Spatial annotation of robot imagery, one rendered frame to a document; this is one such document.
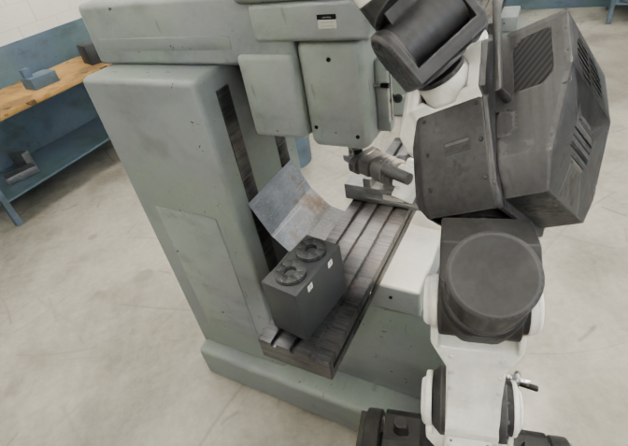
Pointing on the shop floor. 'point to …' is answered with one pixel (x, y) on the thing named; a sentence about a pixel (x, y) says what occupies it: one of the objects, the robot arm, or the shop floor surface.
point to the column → (199, 184)
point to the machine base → (306, 385)
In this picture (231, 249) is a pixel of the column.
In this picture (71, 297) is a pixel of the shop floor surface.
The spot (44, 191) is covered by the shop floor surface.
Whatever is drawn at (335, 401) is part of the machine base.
